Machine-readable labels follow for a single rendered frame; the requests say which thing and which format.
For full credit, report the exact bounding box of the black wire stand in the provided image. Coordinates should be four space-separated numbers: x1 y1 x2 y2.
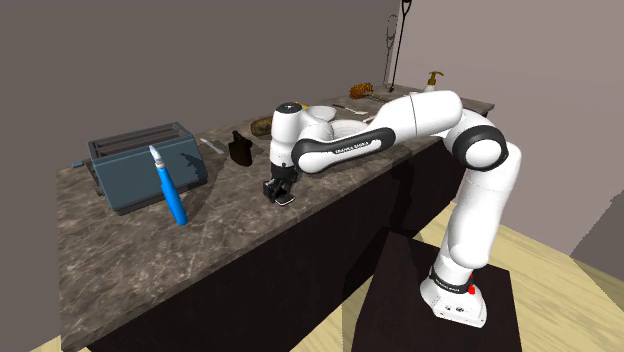
381 0 414 94

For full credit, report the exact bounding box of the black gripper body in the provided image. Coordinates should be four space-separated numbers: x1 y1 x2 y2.
269 163 300 192

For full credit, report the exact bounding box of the silver butter knife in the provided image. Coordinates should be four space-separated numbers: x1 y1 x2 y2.
332 103 370 117

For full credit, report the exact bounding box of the white soap dispenser gold pump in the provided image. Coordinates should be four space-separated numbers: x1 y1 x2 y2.
421 70 445 94

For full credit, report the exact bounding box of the dark brown jug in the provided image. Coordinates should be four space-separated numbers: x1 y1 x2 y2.
227 129 255 169

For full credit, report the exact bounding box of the brown bread loaf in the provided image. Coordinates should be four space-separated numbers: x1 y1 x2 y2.
250 116 274 141

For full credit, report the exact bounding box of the blue craft knife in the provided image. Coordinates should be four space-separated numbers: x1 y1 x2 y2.
147 144 190 228

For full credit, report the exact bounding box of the dark robot stand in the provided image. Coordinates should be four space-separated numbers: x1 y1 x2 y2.
350 230 524 352

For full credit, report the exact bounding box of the blue-grey toaster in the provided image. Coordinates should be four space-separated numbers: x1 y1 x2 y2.
72 121 210 217

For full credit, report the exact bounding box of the white plate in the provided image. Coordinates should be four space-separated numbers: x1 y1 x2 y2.
328 119 370 144

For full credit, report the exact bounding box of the white bowl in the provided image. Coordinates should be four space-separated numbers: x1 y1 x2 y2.
305 105 338 124

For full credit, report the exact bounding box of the orange-brown scrub brush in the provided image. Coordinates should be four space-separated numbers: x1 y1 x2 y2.
348 82 391 103

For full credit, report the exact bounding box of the white plastic knife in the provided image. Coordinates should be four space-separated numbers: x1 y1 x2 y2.
199 137 226 156

